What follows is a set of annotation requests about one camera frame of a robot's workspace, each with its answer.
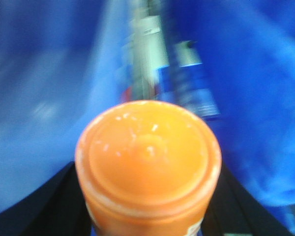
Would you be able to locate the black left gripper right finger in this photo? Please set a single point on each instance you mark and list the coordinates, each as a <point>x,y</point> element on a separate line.
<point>232,211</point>

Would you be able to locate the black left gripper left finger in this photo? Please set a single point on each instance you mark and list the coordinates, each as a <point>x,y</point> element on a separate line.
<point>57,208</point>

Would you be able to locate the orange cylindrical container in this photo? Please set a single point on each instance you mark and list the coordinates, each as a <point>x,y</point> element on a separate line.
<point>147,168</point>

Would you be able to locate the blue bin interior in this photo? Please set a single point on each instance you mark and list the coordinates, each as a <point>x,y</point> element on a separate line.
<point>64,62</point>

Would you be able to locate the blue labelled package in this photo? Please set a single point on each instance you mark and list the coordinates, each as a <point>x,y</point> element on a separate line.
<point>185,83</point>

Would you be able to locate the white grey packaged item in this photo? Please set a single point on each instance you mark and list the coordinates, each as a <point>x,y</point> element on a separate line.
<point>147,52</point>

